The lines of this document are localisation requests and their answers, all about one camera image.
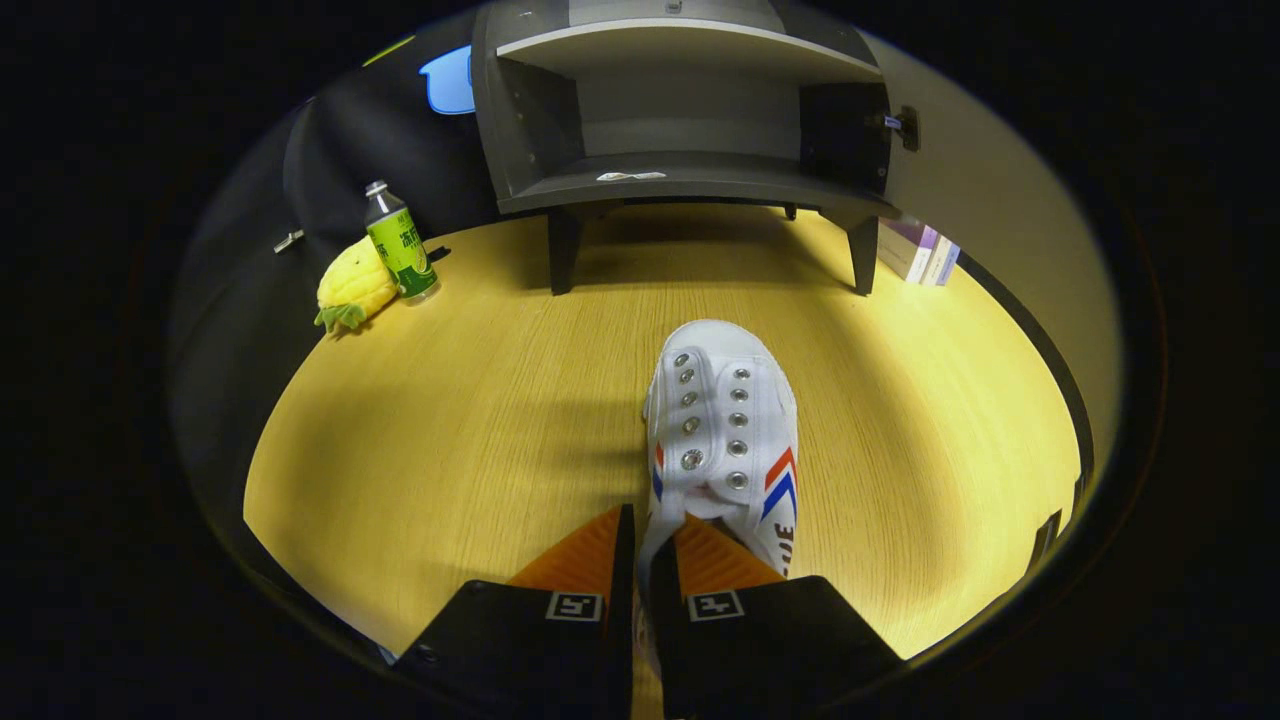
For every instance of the green label drink bottle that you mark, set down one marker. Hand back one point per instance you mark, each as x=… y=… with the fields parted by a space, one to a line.
x=400 y=250

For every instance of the grey shoe cabinet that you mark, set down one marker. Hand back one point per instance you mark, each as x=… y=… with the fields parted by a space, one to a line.
x=680 y=180

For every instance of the white canvas shoe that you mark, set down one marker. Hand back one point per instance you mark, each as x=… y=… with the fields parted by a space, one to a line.
x=720 y=400

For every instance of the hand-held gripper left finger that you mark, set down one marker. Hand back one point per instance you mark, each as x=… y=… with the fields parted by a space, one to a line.
x=510 y=640

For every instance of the yellow pineapple plush toy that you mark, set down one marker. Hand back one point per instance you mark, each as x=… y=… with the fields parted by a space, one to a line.
x=350 y=285

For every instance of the metal cloth clip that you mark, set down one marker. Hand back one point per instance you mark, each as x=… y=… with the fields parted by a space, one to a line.
x=288 y=241

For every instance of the black backdrop cloth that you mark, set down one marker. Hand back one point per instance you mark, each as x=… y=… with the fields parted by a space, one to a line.
x=260 y=300

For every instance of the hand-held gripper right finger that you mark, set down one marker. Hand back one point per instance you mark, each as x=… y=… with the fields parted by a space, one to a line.
x=790 y=640

